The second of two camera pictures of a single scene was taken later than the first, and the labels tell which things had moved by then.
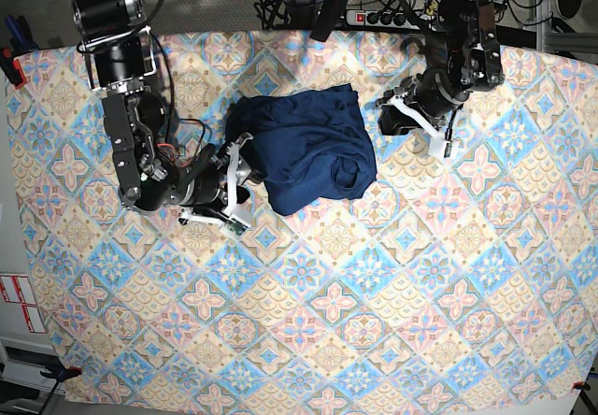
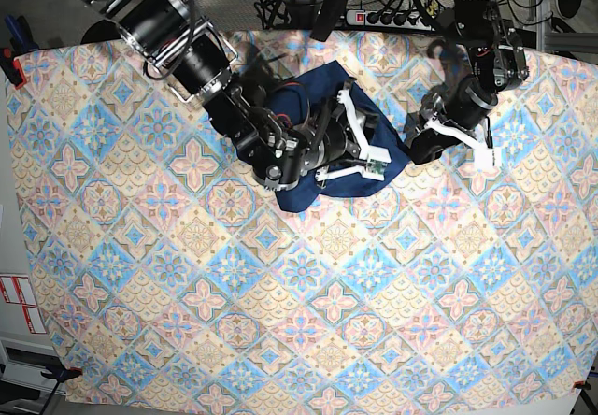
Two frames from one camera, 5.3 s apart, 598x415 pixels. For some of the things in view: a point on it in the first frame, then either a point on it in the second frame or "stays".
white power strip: [384, 18] stays
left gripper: [220, 180] to [332, 142]
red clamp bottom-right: [581, 385] stays
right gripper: [432, 91] to [464, 105]
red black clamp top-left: [12, 68] stays
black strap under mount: [327, 17] stays
